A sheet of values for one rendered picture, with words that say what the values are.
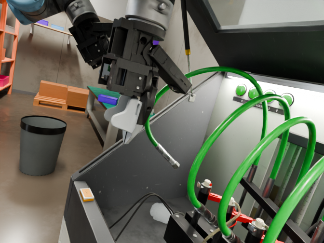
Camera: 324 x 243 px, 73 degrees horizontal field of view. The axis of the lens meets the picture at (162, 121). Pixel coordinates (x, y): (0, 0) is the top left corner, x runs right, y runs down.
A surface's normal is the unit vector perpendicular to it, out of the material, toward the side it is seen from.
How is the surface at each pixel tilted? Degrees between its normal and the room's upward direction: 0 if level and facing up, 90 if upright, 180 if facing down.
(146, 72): 90
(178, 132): 90
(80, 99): 90
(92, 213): 0
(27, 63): 90
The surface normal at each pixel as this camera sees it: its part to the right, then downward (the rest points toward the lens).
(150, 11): 0.12, 0.24
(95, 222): 0.26, -0.95
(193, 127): 0.53, 0.30
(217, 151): -0.81, -0.10
